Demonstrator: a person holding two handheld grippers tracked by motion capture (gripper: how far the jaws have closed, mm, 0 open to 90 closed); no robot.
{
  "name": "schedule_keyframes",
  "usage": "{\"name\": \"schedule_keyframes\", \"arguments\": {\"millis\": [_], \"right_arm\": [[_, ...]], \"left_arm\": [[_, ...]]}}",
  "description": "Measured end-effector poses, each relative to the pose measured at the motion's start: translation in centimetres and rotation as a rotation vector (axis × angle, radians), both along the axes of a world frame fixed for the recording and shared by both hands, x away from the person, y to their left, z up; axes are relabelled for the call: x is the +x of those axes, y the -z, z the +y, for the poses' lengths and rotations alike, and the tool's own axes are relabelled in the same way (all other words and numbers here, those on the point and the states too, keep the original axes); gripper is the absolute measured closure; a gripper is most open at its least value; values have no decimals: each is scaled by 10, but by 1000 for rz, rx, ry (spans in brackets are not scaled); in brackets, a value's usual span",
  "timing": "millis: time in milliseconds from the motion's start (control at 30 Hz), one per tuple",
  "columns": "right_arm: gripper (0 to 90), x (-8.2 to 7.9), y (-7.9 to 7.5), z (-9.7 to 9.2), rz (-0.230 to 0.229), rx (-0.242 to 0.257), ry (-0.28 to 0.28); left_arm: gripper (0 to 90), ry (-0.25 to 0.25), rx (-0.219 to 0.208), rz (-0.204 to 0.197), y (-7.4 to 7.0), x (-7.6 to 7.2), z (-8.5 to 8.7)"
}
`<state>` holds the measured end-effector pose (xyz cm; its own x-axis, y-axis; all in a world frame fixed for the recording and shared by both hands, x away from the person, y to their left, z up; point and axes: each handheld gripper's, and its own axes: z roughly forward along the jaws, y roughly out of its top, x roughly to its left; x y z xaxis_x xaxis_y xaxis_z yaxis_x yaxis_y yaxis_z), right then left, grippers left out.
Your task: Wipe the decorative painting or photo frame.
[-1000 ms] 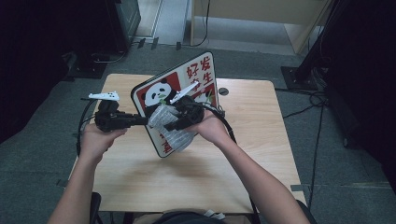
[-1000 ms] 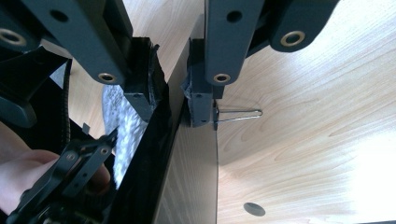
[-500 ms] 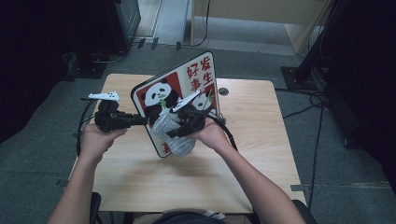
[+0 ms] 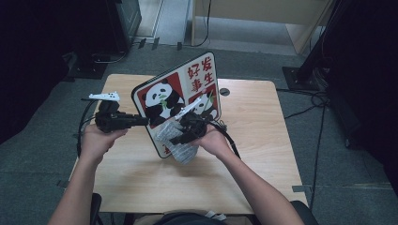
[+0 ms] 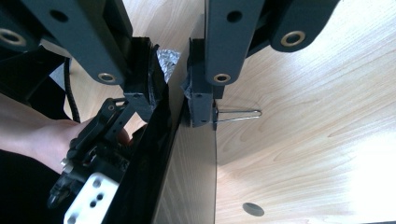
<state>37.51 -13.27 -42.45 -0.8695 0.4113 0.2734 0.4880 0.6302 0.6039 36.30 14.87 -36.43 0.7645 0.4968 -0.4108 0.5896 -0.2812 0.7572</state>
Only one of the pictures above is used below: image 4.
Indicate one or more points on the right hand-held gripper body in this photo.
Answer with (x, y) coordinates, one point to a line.
(195, 126)

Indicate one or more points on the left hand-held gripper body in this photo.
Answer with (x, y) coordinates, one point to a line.
(111, 120)

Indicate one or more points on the grey striped cloth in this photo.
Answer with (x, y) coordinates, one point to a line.
(184, 154)

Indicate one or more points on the panda print square board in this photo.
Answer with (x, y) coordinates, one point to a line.
(162, 93)

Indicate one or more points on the person's right hand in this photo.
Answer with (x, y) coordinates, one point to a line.
(214, 142)

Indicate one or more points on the person's left hand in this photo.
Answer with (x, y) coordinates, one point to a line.
(95, 142)

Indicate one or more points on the black flat stand base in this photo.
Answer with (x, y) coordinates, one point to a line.
(90, 70)

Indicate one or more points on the person's dark shirt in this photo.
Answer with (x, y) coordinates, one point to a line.
(184, 220)

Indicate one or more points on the black chair armrest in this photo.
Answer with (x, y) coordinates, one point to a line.
(96, 209)
(308, 215)

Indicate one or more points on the black cabinet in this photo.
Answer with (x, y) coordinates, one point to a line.
(125, 18)

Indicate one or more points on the dark curtain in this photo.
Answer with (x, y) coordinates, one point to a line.
(31, 47)
(369, 78)

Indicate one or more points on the black metal stand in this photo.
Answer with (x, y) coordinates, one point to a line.
(305, 79)

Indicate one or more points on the light wooden furniture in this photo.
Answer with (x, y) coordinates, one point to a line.
(266, 9)

